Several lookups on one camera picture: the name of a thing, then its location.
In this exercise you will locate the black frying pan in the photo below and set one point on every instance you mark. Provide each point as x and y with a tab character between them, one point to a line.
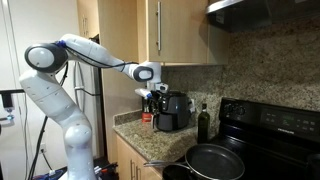
208	161

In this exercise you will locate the black air fryer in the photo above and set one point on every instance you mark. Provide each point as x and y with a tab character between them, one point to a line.
172	111

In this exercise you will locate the top right cupboard door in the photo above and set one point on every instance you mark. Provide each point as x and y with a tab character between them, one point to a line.
184	31

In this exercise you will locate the lower wooden cabinet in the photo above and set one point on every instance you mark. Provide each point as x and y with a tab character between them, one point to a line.
131	163

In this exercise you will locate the white refrigerator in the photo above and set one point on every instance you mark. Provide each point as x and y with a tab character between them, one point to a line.
87	88

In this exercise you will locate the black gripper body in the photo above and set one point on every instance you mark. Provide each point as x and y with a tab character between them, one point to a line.
153	102

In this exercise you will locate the right door metal handle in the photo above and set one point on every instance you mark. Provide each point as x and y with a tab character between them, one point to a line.
158	14

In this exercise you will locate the steel range hood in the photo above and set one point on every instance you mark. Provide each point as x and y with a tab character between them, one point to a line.
243	15

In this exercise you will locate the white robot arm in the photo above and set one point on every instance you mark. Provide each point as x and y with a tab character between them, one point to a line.
40	84

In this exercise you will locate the wall power outlet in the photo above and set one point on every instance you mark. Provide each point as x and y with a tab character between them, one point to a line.
43	148

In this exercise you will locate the black electric stove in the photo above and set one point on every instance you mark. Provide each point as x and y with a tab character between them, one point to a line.
274	142

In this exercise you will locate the dark olive oil bottle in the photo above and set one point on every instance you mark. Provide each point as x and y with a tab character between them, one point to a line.
203	125

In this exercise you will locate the red container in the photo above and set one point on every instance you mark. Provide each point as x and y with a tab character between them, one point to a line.
146	117

